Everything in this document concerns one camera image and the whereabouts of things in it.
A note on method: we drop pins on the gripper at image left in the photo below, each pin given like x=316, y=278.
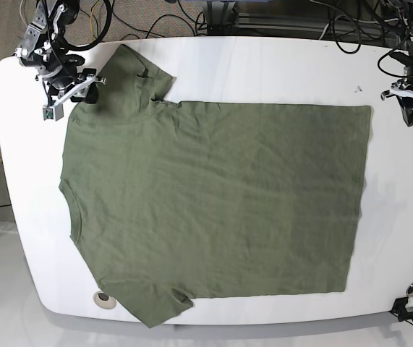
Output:
x=57, y=76

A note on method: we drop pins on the olive green T-shirt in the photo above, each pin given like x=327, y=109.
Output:
x=172, y=202

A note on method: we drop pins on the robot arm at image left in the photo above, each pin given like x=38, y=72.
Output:
x=45, y=48

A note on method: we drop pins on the aluminium frame post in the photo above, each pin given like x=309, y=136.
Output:
x=220, y=17

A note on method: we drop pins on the left table cable grommet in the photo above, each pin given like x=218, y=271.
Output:
x=104, y=301

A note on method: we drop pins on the black clamp with cable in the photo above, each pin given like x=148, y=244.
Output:
x=400, y=312

